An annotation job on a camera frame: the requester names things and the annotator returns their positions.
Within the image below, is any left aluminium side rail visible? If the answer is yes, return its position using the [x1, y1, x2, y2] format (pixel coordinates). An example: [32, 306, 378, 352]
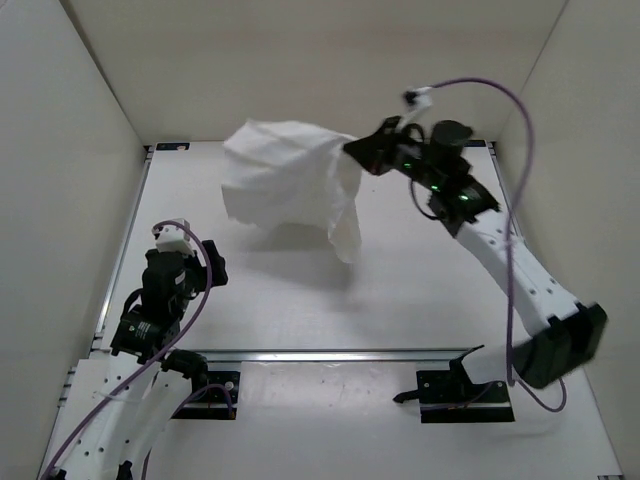
[90, 145, 155, 350]

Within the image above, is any right aluminium side rail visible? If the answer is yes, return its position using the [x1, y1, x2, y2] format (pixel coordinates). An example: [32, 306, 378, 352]
[487, 141, 564, 361]

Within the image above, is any white pleated skirt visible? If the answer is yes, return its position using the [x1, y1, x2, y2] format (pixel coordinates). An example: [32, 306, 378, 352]
[221, 119, 363, 264]

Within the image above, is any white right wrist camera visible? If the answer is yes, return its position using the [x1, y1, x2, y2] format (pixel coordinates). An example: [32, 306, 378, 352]
[399, 86, 433, 128]

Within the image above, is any blue right corner label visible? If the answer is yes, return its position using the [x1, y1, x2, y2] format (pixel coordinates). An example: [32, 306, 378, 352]
[465, 139, 486, 148]

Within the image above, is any aluminium table edge rail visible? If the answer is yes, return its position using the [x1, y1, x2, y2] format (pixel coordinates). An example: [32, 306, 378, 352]
[198, 349, 465, 363]

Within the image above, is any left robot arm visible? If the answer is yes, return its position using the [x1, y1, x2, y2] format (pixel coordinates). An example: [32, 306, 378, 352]
[41, 240, 228, 479]

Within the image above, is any blue left corner label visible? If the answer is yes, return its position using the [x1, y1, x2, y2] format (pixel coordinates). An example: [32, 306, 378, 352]
[155, 142, 190, 151]

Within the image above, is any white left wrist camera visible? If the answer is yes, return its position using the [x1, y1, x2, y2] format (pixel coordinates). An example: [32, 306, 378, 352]
[152, 218, 195, 257]

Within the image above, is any aluminium side rail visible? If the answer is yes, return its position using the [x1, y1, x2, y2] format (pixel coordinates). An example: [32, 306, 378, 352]
[90, 145, 155, 350]
[487, 141, 564, 361]

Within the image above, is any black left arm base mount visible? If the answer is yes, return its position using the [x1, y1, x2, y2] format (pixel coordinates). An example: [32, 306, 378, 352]
[160, 350, 241, 421]

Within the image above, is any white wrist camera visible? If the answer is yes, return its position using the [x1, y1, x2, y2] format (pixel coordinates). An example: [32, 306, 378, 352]
[152, 218, 195, 257]
[399, 86, 433, 128]

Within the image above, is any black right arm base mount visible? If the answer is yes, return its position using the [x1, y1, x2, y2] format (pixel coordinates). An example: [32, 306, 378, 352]
[393, 346, 515, 424]

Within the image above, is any blue corner label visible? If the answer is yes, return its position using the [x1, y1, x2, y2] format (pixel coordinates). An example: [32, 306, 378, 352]
[155, 142, 190, 151]
[465, 139, 486, 148]

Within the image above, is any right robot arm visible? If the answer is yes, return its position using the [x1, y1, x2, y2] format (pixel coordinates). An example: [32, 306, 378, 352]
[343, 117, 608, 401]

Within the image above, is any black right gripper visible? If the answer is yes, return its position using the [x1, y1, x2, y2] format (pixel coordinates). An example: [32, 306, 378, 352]
[344, 117, 443, 192]

